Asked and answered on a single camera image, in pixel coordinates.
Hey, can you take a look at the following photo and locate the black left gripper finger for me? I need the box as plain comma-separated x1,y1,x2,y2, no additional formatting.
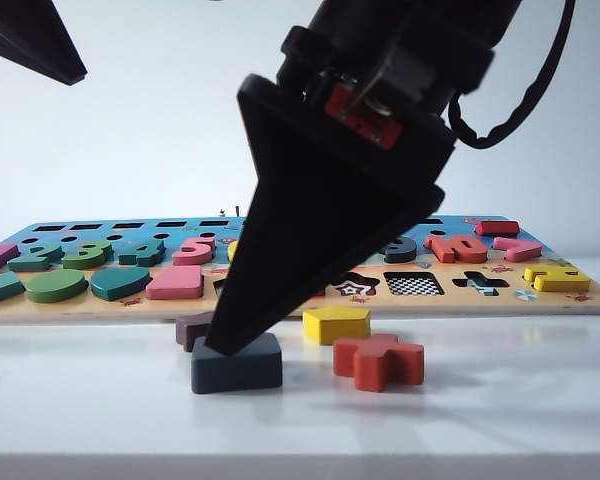
0,20,84,87
0,0,88,81

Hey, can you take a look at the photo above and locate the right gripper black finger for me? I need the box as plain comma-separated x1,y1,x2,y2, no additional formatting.
415,185,447,224

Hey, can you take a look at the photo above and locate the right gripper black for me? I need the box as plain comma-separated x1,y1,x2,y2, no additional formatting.
205,24,496,357

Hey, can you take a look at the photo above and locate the dark blue square block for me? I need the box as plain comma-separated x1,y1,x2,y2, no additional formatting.
190,333,284,395

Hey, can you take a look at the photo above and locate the orange number ten piece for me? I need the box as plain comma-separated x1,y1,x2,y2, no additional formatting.
423,234,489,265

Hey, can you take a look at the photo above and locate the dark blue number nine piece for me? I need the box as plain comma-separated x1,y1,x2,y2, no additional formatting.
381,235,431,265

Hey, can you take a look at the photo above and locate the red minus sign piece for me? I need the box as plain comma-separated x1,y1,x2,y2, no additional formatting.
476,220,521,237

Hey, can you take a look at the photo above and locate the pink greater-than sign piece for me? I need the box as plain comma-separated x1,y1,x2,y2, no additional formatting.
493,238,544,263

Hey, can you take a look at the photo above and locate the yellow pentagon block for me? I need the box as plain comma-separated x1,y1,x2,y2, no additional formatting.
302,306,372,346

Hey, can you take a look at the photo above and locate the pink number five piece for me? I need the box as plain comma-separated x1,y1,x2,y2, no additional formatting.
172,235,217,266

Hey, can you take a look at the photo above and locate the yellow equals sign piece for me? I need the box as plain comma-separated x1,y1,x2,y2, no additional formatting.
524,264,594,294

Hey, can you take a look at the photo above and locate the pink rectangle piece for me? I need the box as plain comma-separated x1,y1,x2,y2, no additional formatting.
145,264,205,301

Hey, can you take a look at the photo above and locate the orange cross block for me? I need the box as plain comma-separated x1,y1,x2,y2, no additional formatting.
332,333,425,393

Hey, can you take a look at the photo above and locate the brown star block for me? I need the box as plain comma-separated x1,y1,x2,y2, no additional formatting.
174,310,217,354

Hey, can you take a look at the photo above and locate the teal number four piece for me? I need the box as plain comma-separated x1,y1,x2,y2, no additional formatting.
118,238,166,268

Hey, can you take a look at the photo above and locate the teal number two piece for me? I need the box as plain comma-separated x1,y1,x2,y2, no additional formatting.
7,242,64,273

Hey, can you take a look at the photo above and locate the green number three piece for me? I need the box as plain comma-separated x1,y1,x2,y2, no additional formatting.
62,240,114,270

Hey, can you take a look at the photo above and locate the teal heart piece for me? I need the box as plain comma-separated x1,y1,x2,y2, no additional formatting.
90,267,151,302

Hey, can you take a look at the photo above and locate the green oval piece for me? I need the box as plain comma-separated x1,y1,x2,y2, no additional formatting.
25,269,89,304

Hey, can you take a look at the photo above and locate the wooden shape puzzle board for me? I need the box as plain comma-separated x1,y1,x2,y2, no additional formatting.
0,215,600,324

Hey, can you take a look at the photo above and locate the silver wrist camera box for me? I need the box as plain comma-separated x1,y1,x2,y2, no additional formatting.
374,43,437,104

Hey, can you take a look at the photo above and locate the black braided cable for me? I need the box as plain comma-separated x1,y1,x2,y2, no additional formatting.
447,0,577,151

